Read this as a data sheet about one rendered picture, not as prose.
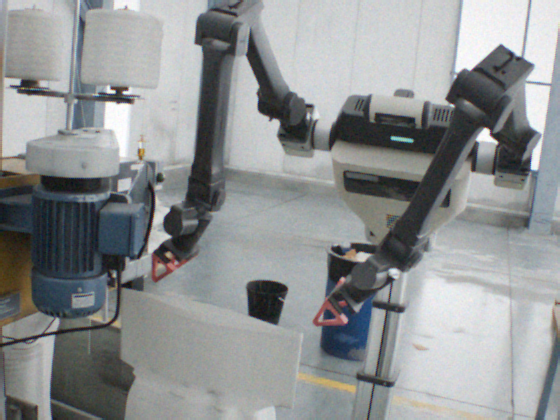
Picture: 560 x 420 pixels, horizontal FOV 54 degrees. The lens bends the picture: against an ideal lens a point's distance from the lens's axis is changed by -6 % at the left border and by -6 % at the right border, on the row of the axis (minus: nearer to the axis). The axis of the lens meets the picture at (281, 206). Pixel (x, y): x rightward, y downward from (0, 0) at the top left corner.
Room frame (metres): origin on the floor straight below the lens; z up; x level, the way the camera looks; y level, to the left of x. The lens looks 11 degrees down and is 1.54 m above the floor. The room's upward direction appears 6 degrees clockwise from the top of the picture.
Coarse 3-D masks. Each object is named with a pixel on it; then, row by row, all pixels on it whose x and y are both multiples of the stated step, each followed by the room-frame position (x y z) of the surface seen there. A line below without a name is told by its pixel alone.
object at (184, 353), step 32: (128, 320) 1.40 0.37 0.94; (160, 320) 1.35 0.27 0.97; (192, 320) 1.30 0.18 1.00; (224, 320) 1.28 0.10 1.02; (256, 320) 1.30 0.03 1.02; (128, 352) 1.40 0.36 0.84; (160, 352) 1.34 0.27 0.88; (192, 352) 1.30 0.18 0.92; (224, 352) 1.28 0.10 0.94; (256, 352) 1.27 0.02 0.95; (288, 352) 1.25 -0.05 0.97; (160, 384) 1.31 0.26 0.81; (192, 384) 1.29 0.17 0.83; (224, 384) 1.27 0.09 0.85; (256, 384) 1.26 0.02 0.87; (288, 384) 1.25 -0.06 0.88; (128, 416) 1.32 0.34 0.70; (160, 416) 1.28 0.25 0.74; (192, 416) 1.24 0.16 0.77; (224, 416) 1.22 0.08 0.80; (256, 416) 1.22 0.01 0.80
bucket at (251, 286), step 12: (252, 288) 3.92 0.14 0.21; (264, 288) 3.97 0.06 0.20; (276, 288) 3.95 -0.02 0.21; (288, 288) 3.84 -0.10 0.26; (252, 300) 3.74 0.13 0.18; (264, 300) 3.70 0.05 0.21; (276, 300) 3.72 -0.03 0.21; (252, 312) 3.75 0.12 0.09; (264, 312) 3.71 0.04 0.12; (276, 312) 3.74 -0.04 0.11; (276, 324) 3.77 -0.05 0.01
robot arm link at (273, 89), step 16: (224, 0) 1.25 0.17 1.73; (240, 0) 1.25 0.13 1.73; (256, 0) 1.25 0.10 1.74; (208, 16) 1.20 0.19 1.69; (224, 16) 1.20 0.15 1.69; (240, 16) 1.20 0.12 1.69; (256, 16) 1.25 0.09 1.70; (208, 32) 1.21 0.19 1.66; (224, 32) 1.18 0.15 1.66; (256, 32) 1.29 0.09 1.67; (256, 48) 1.32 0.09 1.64; (256, 64) 1.37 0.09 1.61; (272, 64) 1.40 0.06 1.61; (256, 80) 1.44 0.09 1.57; (272, 80) 1.42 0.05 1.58; (272, 96) 1.46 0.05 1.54; (288, 96) 1.48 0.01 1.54; (288, 112) 1.49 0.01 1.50; (304, 112) 1.56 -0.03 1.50
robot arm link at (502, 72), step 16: (496, 48) 1.04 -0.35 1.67; (480, 64) 1.02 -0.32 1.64; (496, 64) 1.02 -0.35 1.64; (512, 64) 1.02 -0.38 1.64; (528, 64) 1.01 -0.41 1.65; (464, 80) 1.01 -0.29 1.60; (480, 80) 1.00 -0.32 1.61; (496, 80) 1.00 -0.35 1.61; (512, 80) 0.99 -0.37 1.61; (464, 96) 1.02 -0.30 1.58; (480, 96) 1.00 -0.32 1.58; (496, 96) 0.98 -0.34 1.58; (512, 96) 1.02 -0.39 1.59; (512, 112) 1.15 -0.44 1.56; (512, 128) 1.23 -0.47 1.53; (528, 128) 1.28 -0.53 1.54; (528, 144) 1.27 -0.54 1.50
